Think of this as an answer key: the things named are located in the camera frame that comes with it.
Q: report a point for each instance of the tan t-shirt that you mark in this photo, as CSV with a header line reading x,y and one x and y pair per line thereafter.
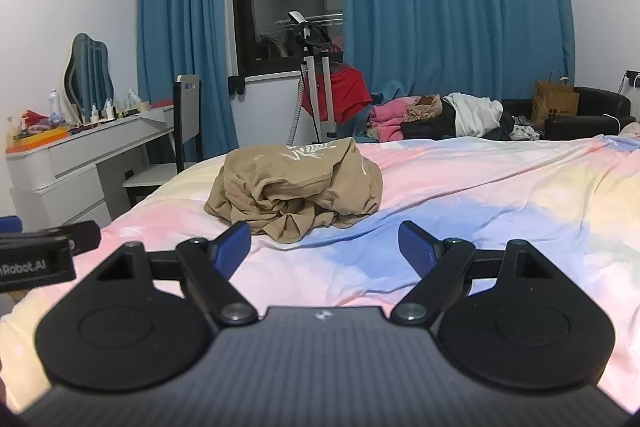
x,y
300,187

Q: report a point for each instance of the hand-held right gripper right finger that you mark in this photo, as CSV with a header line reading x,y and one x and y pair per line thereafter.
x,y
417,247

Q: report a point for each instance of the narrow blue curtain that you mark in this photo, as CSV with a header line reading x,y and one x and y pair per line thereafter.
x,y
185,32

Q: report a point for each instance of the blue box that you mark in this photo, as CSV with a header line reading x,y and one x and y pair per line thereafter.
x,y
10,224

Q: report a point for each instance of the white bottle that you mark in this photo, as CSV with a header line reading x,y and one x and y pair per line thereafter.
x,y
56,107

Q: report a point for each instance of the pink cloth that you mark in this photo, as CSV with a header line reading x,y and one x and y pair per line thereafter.
x,y
387,122

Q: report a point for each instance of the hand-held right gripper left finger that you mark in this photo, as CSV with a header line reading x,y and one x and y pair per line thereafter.
x,y
234,244

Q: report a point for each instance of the silver tripod with camera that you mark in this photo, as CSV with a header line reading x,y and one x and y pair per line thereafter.
x,y
312,72

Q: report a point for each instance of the white garment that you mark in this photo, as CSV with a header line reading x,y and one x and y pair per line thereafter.
x,y
475,112

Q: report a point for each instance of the black sofa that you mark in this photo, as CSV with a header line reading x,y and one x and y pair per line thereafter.
x,y
600,107

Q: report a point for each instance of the wide blue curtain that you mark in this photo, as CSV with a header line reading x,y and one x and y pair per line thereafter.
x,y
450,7

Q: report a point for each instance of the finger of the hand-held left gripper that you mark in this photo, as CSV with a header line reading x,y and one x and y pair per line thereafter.
x,y
75,234

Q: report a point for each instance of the brown paper bag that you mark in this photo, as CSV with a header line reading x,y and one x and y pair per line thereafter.
x,y
552,104

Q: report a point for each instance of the wall outlet with charger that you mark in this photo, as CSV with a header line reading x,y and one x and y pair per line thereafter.
x,y
631,78

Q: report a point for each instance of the pastel bed cover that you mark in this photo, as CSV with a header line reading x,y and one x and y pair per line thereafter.
x,y
500,192

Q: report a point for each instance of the white dressing table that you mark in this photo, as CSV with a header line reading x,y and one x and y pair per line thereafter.
x,y
65,167

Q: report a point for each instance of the orange tray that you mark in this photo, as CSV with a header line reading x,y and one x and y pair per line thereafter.
x,y
37,139

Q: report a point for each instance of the black and white chair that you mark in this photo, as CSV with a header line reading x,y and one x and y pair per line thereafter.
x,y
186,107

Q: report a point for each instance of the light brown cloth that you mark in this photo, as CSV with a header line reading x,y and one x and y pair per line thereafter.
x,y
422,107

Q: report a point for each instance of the black garment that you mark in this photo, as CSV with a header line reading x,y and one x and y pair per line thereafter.
x,y
425,129

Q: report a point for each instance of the black clip on windowsill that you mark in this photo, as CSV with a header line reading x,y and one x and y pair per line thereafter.
x,y
236,85

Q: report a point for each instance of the red garment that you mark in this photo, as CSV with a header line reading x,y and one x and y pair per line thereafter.
x,y
350,94

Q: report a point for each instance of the wavy-edged mirror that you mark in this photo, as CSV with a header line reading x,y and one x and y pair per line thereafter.
x,y
87,72

